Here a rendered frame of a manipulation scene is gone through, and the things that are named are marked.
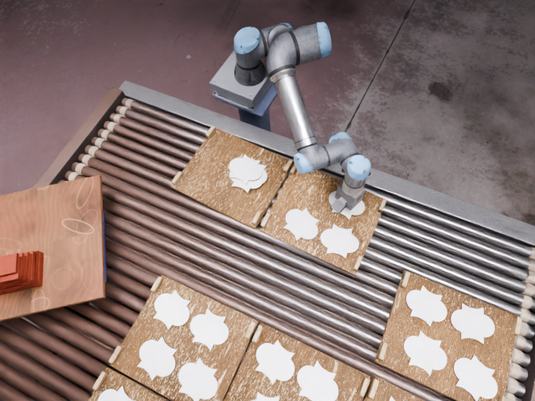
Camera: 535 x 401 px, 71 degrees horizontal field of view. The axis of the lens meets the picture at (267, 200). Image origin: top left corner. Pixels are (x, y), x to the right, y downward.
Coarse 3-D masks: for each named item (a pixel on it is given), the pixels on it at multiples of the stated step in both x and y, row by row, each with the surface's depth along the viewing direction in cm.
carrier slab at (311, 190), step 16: (304, 176) 160; (320, 176) 160; (288, 192) 157; (304, 192) 157; (320, 192) 157; (368, 192) 156; (272, 208) 154; (288, 208) 154; (304, 208) 154; (320, 208) 153; (368, 208) 153; (272, 224) 151; (320, 224) 150; (336, 224) 150; (352, 224) 150; (368, 224) 150; (288, 240) 148; (304, 240) 148; (320, 240) 148; (368, 240) 147; (320, 256) 145; (336, 256) 145; (352, 256) 144; (352, 272) 142
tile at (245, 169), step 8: (232, 160) 161; (240, 160) 161; (248, 160) 161; (232, 168) 159; (240, 168) 159; (248, 168) 159; (256, 168) 159; (232, 176) 158; (240, 176) 158; (248, 176) 158; (256, 176) 157
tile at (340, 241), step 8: (328, 232) 148; (336, 232) 148; (344, 232) 148; (328, 240) 147; (336, 240) 146; (344, 240) 146; (352, 240) 146; (328, 248) 145; (336, 248) 145; (344, 248) 145; (352, 248) 145; (344, 256) 144
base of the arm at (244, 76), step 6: (240, 66) 172; (258, 66) 174; (234, 72) 180; (240, 72) 175; (246, 72) 174; (252, 72) 174; (258, 72) 176; (264, 72) 180; (240, 78) 177; (246, 78) 176; (252, 78) 177; (258, 78) 178; (246, 84) 179; (252, 84) 179
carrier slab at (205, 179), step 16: (208, 144) 169; (224, 144) 169; (240, 144) 168; (192, 160) 166; (208, 160) 166; (224, 160) 165; (256, 160) 165; (272, 160) 164; (288, 160) 164; (192, 176) 162; (208, 176) 162; (224, 176) 162; (272, 176) 161; (192, 192) 159; (208, 192) 159; (224, 192) 159; (240, 192) 158; (256, 192) 158; (272, 192) 158; (224, 208) 155; (240, 208) 155; (256, 208) 155; (256, 224) 152
